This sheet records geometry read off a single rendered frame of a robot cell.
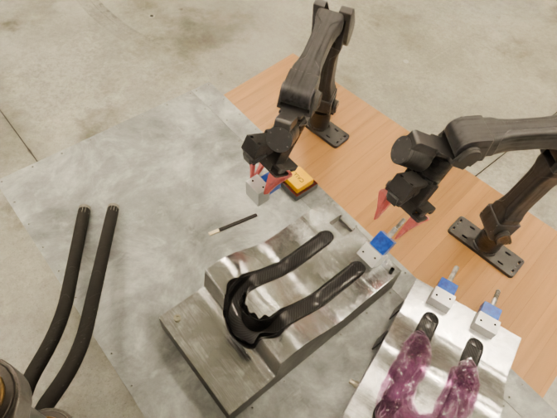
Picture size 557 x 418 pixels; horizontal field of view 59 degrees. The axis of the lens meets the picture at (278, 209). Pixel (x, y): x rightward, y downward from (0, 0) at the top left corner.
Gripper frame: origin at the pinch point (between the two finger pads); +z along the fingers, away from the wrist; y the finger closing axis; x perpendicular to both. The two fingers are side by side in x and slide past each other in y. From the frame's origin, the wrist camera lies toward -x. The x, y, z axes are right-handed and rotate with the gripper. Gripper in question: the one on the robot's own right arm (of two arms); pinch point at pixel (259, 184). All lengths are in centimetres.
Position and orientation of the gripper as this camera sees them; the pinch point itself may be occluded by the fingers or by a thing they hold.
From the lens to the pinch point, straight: 119.1
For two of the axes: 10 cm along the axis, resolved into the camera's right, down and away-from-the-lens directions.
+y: 6.4, 6.6, -3.9
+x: 6.4, -1.8, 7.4
